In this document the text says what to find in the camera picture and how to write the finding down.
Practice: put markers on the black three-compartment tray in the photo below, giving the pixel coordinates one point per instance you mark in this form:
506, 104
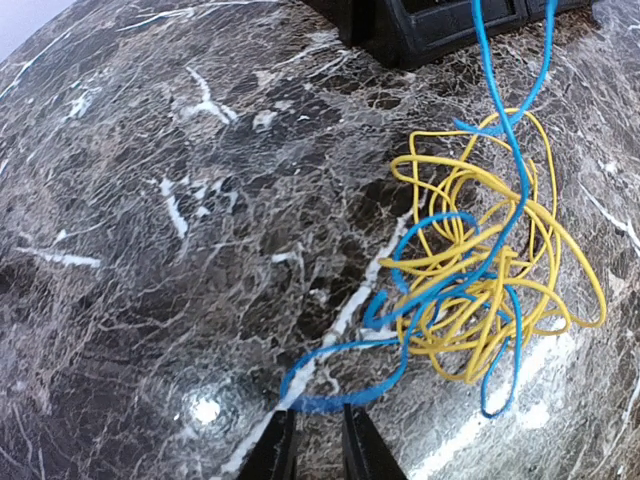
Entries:
410, 34

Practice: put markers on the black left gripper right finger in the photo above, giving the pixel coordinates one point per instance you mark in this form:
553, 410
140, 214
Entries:
365, 454

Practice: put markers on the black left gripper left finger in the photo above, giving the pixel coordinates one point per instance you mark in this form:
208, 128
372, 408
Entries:
274, 455

